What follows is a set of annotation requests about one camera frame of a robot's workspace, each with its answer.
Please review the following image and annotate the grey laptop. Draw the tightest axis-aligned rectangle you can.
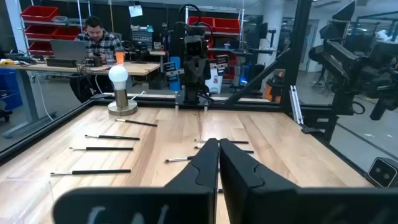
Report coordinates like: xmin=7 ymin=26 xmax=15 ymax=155
xmin=49 ymin=39 xmax=89 ymax=63

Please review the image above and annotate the table-level camera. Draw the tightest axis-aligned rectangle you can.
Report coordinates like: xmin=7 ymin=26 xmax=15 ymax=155
xmin=368 ymin=157 xmax=398 ymax=189

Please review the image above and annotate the white bulb brass lamp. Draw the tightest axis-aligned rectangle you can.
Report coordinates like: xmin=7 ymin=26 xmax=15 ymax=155
xmin=107 ymin=65 xmax=139 ymax=117

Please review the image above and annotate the silver aluminium extrusion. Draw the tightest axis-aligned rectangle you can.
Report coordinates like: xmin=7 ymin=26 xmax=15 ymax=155
xmin=289 ymin=85 xmax=305 ymax=126

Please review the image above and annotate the clear acrylic brush organizer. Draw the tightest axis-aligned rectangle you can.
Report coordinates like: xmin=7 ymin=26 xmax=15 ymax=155
xmin=0 ymin=177 xmax=55 ymax=224

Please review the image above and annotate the white lamp cable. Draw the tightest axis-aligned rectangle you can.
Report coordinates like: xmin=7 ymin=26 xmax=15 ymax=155
xmin=129 ymin=90 xmax=147 ymax=101

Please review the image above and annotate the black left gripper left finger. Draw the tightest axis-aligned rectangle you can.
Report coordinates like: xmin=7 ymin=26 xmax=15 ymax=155
xmin=52 ymin=138 xmax=220 ymax=224

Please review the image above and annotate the red plastic storage bin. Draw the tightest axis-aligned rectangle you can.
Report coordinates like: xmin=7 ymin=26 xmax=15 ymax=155
xmin=24 ymin=24 xmax=57 ymax=40
xmin=212 ymin=17 xmax=241 ymax=34
xmin=20 ymin=5 xmax=60 ymax=22
xmin=28 ymin=41 xmax=54 ymax=57
xmin=52 ymin=27 xmax=83 ymax=40
xmin=187 ymin=16 xmax=215 ymax=34

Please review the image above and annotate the person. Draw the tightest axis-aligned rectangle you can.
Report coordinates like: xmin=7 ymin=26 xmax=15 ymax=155
xmin=69 ymin=16 xmax=126 ymax=103

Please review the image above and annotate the white jug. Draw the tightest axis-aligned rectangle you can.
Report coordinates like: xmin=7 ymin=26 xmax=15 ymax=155
xmin=205 ymin=68 xmax=224 ymax=95

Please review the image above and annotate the blue cylinder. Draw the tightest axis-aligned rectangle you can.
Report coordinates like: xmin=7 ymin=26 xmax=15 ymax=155
xmin=169 ymin=56 xmax=182 ymax=91

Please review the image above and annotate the orange cup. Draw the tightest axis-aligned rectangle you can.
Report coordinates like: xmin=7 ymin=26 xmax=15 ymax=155
xmin=114 ymin=50 xmax=126 ymax=65

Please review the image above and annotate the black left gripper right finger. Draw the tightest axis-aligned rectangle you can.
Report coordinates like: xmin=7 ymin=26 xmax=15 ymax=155
xmin=220 ymin=138 xmax=398 ymax=224

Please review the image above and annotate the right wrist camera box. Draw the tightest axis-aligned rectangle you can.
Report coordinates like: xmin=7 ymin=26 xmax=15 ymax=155
xmin=185 ymin=34 xmax=208 ymax=58

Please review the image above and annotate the blue plastic bin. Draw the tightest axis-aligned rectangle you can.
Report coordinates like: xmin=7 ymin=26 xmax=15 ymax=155
xmin=0 ymin=68 xmax=24 ymax=111

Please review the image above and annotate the black aluminium table frame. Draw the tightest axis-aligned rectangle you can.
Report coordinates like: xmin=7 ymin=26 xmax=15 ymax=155
xmin=0 ymin=0 xmax=376 ymax=189

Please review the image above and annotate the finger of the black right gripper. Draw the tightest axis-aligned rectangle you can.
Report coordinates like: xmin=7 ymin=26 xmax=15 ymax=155
xmin=183 ymin=59 xmax=198 ymax=87
xmin=197 ymin=59 xmax=211 ymax=87

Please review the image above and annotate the wooden desk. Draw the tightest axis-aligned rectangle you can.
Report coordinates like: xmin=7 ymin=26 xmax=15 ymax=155
xmin=0 ymin=60 xmax=161 ymax=139

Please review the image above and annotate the white paper sheet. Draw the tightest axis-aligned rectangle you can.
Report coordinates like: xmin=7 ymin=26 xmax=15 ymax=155
xmin=128 ymin=4 xmax=144 ymax=18

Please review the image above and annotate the orange black shop vacuum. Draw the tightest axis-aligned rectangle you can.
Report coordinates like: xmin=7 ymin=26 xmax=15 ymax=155
xmin=263 ymin=70 xmax=285 ymax=103

